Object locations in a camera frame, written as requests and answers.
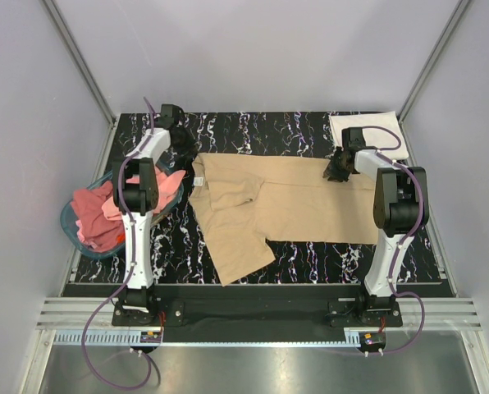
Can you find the slotted cable duct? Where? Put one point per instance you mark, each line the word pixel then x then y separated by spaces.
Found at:
pixel 140 338

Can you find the aluminium frame post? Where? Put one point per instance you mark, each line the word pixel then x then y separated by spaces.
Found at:
pixel 63 29
pixel 442 42

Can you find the orange garment in basket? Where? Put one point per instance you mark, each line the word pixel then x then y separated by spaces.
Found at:
pixel 121 238

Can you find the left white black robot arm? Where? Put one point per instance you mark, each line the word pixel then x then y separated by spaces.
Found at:
pixel 136 194

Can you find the dark pink shirt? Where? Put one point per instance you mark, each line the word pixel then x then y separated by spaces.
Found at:
pixel 94 231

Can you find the tan t shirt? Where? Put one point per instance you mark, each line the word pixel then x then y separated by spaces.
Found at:
pixel 241 202

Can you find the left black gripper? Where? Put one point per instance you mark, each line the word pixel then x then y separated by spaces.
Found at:
pixel 189 148

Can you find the right aluminium frame post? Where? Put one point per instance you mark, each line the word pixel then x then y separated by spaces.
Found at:
pixel 442 42

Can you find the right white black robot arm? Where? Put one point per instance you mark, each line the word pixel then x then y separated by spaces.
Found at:
pixel 400 210

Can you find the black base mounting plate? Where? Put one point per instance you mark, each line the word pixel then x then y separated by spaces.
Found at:
pixel 248 314

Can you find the folded white t shirt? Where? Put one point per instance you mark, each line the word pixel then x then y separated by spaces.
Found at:
pixel 376 131

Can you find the light pink shirt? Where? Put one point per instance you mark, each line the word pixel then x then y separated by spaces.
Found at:
pixel 168 187

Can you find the teal plastic laundry basket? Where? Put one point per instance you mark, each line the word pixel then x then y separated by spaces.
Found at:
pixel 68 217

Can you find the left aluminium frame post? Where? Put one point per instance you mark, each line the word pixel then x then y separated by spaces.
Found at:
pixel 63 29

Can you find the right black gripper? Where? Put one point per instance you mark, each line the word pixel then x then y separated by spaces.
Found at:
pixel 331 171

